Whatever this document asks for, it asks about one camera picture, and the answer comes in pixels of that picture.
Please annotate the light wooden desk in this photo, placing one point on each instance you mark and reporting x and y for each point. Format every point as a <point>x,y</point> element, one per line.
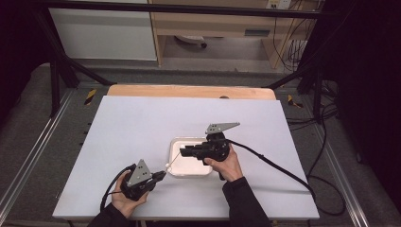
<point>214,23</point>

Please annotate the person's left hand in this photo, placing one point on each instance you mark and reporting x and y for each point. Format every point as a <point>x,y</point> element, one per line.
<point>127,205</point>

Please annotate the wooden table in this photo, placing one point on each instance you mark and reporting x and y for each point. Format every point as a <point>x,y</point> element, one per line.
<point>176,91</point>

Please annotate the aluminium rail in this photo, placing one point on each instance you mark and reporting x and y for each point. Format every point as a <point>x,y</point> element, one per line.
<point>34,151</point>
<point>340,176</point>

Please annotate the white board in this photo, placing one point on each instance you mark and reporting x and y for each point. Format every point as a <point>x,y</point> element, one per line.
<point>142,126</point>

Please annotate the thin wooden skewer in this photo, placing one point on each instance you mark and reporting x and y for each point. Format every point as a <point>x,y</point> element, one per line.
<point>174,159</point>

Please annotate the white cabinet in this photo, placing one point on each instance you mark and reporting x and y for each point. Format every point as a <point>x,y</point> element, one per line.
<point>104,34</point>

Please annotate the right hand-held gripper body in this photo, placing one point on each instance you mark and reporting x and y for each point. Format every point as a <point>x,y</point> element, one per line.
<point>216,148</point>

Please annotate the yellow and black tape strip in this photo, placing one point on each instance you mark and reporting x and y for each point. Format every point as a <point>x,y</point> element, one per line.
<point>294,102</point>
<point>90,96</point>

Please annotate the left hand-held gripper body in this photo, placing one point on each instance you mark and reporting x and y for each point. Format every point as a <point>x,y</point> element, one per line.
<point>138,179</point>

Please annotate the white power strip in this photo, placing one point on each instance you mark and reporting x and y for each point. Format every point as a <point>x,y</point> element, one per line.
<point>279,3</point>

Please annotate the person's right hand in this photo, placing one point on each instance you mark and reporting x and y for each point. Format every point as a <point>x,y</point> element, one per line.
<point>227,168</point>

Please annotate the black metal frame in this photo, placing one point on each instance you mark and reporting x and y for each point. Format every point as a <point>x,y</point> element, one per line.
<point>189,8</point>

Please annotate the office chair base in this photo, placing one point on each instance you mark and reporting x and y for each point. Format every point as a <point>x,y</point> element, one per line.
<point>190,39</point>

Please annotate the white square tray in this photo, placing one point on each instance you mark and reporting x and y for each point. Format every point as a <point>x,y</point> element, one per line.
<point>189,167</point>

